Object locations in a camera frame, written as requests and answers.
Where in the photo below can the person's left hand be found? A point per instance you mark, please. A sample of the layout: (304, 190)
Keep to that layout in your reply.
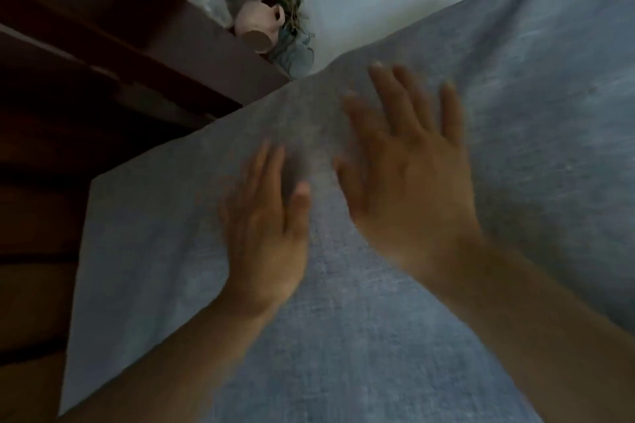
(265, 254)

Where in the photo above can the long dark wooden sofa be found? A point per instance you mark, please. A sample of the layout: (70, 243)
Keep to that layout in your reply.
(124, 56)

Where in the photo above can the long grey sofa cushion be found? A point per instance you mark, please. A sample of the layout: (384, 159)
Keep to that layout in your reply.
(521, 90)

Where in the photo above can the dried plant bundle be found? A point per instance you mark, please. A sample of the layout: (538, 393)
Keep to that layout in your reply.
(295, 41)

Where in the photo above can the person's left forearm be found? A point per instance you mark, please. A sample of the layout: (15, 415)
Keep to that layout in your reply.
(163, 373)

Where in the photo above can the pink ceramic cup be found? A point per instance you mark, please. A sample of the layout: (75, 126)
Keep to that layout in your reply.
(255, 23)

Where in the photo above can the person's right hand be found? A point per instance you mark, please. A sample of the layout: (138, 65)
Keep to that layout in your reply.
(412, 199)

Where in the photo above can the person's right forearm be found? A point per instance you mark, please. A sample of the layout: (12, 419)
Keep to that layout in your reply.
(545, 328)

